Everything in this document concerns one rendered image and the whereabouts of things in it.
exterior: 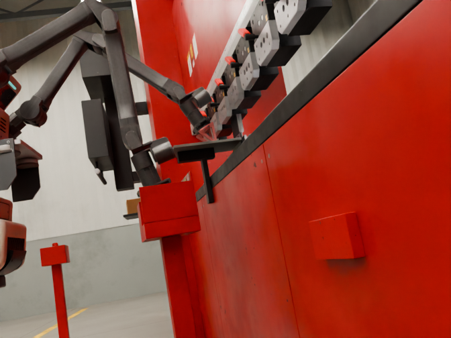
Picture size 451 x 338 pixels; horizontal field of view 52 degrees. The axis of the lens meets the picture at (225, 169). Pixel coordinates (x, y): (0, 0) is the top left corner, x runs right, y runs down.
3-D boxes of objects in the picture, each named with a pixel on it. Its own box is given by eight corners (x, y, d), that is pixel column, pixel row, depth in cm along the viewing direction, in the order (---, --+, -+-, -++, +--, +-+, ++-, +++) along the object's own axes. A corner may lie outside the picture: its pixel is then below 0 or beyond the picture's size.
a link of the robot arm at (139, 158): (129, 156, 142) (128, 153, 136) (150, 147, 143) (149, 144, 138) (138, 177, 141) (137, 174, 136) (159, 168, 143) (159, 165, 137)
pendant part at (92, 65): (104, 194, 320) (89, 78, 334) (140, 188, 324) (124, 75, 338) (94, 182, 271) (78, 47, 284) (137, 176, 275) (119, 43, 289)
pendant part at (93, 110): (96, 172, 314) (90, 122, 320) (115, 170, 316) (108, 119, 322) (87, 158, 271) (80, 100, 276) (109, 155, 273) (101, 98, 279)
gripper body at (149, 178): (172, 183, 137) (162, 160, 138) (139, 196, 134) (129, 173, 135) (169, 186, 143) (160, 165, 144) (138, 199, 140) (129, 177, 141)
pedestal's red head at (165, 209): (141, 242, 149) (134, 188, 152) (190, 235, 154) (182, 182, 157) (145, 239, 130) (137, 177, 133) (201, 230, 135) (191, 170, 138)
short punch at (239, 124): (234, 143, 191) (230, 121, 193) (239, 143, 192) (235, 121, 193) (239, 137, 182) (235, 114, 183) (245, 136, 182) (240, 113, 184)
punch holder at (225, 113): (220, 125, 197) (213, 89, 200) (239, 123, 199) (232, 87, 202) (227, 115, 182) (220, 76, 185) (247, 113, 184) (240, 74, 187)
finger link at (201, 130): (220, 141, 189) (207, 122, 189) (223, 135, 182) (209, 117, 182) (207, 149, 187) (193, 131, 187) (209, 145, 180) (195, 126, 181)
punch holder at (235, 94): (230, 110, 178) (223, 70, 180) (251, 108, 180) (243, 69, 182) (239, 97, 163) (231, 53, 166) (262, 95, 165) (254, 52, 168)
